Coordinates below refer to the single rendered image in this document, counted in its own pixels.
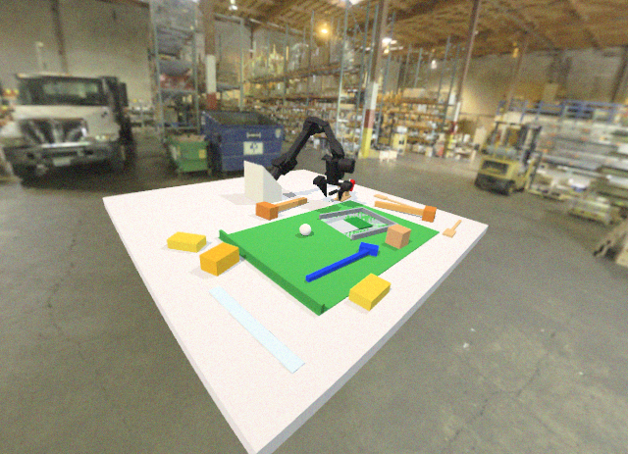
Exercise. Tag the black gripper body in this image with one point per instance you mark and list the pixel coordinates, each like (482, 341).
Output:
(333, 179)

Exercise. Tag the orange putter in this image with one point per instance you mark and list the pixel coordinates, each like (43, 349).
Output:
(428, 213)
(270, 211)

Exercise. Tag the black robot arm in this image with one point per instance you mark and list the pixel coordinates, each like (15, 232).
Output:
(333, 163)

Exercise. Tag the blue golf putter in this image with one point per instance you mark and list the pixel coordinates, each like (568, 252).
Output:
(364, 250)

